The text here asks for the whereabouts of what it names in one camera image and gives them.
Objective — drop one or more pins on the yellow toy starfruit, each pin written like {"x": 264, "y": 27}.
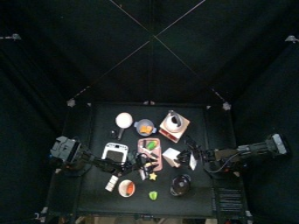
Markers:
{"x": 152, "y": 176}

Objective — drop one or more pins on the green toy bell pepper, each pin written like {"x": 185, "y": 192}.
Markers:
{"x": 153, "y": 195}

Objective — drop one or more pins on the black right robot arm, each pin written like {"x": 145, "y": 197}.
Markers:
{"x": 240, "y": 151}

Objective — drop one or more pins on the green toy vegetable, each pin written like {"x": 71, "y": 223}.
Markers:
{"x": 151, "y": 144}

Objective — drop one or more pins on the white bowl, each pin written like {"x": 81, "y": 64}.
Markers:
{"x": 123, "y": 188}

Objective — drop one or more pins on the white toy toaster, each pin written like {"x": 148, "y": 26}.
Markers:
{"x": 115, "y": 151}

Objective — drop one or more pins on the black toy cooking pot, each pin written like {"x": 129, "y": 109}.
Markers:
{"x": 179, "y": 185}

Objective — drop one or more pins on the white cube box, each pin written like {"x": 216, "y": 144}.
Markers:
{"x": 169, "y": 155}

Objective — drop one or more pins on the white toy frying pan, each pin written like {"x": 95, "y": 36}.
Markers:
{"x": 123, "y": 120}

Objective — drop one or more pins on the orange toy food piece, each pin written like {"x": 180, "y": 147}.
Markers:
{"x": 145, "y": 129}

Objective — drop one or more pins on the pink cutting board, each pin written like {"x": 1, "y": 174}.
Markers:
{"x": 155, "y": 148}

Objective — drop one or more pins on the white segmented toy bar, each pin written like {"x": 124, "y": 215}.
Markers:
{"x": 111, "y": 183}

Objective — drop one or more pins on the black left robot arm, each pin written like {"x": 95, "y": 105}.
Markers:
{"x": 95, "y": 161}

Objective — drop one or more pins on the grey frame centre clamp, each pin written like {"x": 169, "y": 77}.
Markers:
{"x": 148, "y": 102}

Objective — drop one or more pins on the orange toy carrot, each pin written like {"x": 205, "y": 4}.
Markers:
{"x": 129, "y": 189}

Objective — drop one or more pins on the grey-blue toy pot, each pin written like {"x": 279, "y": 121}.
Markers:
{"x": 144, "y": 127}

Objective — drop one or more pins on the white toy knife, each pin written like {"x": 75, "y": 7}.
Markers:
{"x": 149, "y": 151}

